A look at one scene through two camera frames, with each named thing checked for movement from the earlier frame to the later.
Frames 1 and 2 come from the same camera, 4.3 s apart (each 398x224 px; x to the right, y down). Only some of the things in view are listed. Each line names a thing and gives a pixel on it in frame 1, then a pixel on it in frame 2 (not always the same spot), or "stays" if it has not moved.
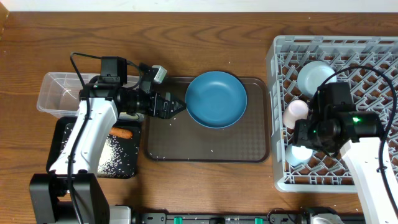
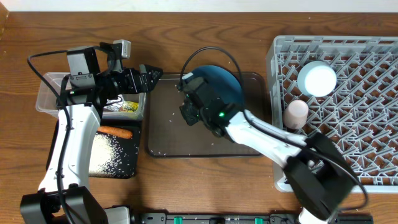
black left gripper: (165, 113) -> (131, 75)
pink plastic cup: (297, 109) stays
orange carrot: (120, 132) stays
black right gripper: (300, 135) -> (188, 109)
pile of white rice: (111, 157) stays
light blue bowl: (311, 75) stays
